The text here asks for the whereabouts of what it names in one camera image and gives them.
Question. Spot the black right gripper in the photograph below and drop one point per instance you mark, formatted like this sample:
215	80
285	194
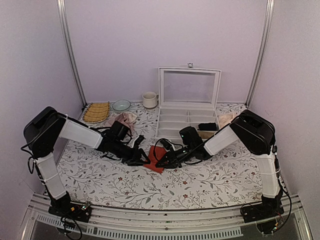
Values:
173	161

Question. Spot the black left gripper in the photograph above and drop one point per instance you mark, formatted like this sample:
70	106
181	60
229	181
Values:
135	159

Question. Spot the red and white underwear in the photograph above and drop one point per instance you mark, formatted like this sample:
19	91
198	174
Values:
154	155

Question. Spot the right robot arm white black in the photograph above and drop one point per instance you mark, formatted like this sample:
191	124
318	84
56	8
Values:
254	132

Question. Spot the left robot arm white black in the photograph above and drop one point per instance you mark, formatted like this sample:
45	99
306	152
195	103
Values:
49	127

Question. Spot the pink crumpled underwear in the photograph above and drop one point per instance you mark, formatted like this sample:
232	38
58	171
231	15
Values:
126	118

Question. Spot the tan rolled underwear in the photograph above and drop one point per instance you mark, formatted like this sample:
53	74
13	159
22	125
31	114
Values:
206	134

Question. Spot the black rolled underwear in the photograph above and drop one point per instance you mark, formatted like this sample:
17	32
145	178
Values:
209	126

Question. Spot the beige crumpled underwear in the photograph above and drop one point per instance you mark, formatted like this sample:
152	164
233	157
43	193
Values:
226	118

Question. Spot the light green glass bowl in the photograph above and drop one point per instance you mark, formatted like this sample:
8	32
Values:
121	105

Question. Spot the white ceramic mug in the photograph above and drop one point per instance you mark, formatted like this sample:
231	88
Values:
149	99

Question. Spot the woven bamboo tray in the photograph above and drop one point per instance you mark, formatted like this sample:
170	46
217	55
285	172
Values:
96	112

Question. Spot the white compartment storage box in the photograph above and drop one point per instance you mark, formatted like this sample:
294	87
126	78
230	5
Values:
187	97

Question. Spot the floral patterned table mat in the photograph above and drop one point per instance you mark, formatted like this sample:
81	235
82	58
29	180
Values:
233	176

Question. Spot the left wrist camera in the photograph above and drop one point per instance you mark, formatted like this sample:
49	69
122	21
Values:
118	131

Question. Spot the aluminium front rail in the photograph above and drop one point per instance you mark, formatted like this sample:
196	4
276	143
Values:
135	224

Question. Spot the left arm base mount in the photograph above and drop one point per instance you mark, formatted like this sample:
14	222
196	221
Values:
76	211

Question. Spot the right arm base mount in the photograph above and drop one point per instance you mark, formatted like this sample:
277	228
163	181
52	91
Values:
270	213

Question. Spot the left aluminium frame post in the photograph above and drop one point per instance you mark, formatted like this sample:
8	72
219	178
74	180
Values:
61	6

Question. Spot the aluminium frame post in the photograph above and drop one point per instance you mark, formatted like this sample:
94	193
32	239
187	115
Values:
61	6
268	16

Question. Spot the right aluminium frame post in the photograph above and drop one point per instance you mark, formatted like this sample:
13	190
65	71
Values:
268	16

